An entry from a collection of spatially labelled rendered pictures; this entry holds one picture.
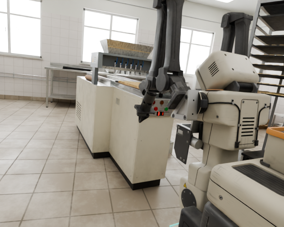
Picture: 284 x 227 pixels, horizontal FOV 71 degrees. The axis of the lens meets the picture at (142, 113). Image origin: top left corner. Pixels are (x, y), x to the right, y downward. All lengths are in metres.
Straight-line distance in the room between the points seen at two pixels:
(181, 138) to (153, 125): 0.76
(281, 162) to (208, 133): 0.31
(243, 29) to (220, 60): 0.38
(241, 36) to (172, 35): 0.43
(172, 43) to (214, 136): 0.41
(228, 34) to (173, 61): 0.47
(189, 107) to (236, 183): 0.30
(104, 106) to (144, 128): 0.71
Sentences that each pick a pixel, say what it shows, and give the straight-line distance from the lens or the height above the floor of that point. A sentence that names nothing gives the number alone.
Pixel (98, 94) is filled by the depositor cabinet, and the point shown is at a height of 0.74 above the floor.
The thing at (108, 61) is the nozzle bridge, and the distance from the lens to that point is 2.26.
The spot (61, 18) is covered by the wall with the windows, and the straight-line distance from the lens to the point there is 5.59.
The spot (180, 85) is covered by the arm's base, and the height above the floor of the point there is 1.01.
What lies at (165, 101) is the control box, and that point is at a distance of 1.65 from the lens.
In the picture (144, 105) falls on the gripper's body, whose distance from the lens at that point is 1.02.
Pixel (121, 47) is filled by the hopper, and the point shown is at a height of 1.26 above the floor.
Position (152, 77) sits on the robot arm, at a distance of 0.95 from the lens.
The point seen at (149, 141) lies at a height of 0.47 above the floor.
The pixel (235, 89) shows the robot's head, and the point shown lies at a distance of 0.83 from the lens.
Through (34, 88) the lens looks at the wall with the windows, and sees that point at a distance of 5.66.
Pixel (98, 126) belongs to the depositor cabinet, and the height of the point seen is 0.40.
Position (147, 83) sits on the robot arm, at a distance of 0.95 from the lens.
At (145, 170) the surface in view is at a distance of 1.82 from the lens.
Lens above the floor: 1.05
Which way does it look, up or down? 12 degrees down
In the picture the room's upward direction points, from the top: 7 degrees clockwise
